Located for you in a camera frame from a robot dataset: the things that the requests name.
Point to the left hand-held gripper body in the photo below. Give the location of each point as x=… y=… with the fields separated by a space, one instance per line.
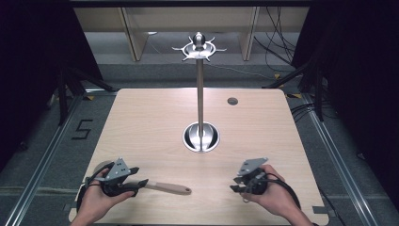
x=117 y=171

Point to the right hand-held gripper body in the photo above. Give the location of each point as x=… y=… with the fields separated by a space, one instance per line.
x=252 y=166

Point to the metal utensil rack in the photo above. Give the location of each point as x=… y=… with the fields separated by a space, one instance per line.
x=199 y=94

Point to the person's left hand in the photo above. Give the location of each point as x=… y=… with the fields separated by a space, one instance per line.
x=100 y=202

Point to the person's right hand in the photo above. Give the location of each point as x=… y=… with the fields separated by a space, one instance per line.
x=276 y=194

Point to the grey round table grommet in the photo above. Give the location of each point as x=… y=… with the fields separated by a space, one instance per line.
x=232 y=101

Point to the black tripod stand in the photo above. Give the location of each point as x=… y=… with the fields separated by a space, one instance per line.
x=319 y=94
x=63 y=94

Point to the black curtain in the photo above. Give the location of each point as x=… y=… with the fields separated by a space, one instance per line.
x=34 y=62
x=360 y=78

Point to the aluminium floor rail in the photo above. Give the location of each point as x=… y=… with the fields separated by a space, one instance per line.
x=338 y=157
x=44 y=163

